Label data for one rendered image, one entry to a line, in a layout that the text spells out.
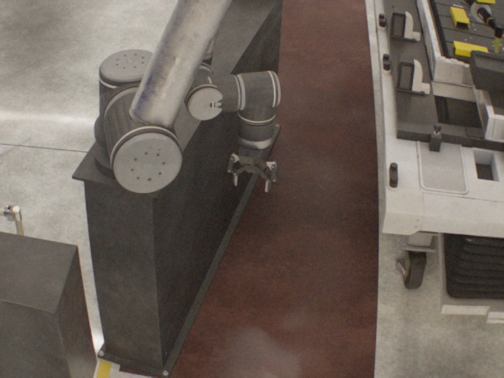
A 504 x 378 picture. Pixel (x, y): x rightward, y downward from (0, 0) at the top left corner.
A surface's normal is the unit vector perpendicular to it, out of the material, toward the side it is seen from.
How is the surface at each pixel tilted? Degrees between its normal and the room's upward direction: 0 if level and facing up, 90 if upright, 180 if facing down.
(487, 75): 90
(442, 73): 90
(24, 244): 0
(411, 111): 0
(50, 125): 0
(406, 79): 90
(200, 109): 90
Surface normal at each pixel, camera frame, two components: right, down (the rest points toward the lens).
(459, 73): -0.11, 0.60
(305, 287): 0.05, -0.80
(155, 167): 0.26, 0.59
